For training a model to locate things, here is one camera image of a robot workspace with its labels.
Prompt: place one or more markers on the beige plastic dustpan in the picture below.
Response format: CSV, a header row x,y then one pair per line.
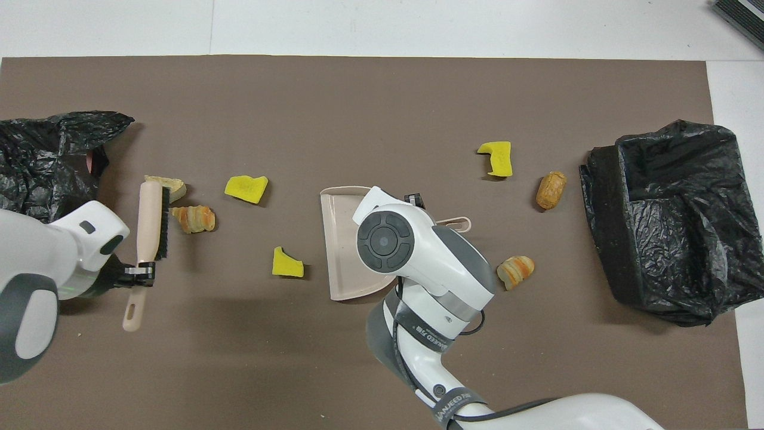
x,y
340,251

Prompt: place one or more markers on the pale bread chunk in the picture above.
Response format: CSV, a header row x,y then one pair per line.
x,y
176,191

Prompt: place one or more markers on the pink bin under bag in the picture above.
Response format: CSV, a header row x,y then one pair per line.
x,y
90,161

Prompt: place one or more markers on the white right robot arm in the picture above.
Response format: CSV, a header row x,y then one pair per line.
x,y
453,263

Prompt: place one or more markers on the orange striped croissant piece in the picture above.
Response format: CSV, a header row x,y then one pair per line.
x,y
514,271
192,219

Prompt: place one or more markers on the beige hand brush black bristles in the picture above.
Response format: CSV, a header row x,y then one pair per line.
x,y
149,221

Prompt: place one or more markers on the black bag lined bin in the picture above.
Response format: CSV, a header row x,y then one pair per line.
x,y
674,239
42,149

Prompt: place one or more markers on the dark grey ribbed device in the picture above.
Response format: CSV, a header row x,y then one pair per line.
x,y
743,12

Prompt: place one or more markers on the brown table mat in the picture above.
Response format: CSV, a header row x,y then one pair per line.
x,y
358,107

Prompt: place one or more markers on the yellow sponge chunk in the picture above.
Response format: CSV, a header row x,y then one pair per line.
x,y
285,266
246,189

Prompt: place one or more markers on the notched yellow sponge piece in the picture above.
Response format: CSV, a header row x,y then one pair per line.
x,y
501,161

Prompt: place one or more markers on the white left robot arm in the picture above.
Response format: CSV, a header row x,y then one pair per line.
x,y
30,251

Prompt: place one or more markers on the brown bread roll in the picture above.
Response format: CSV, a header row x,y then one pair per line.
x,y
550,190

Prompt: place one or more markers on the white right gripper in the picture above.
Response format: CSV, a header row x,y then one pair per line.
x,y
375,196

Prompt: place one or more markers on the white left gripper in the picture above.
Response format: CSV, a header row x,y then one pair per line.
x,y
95,230

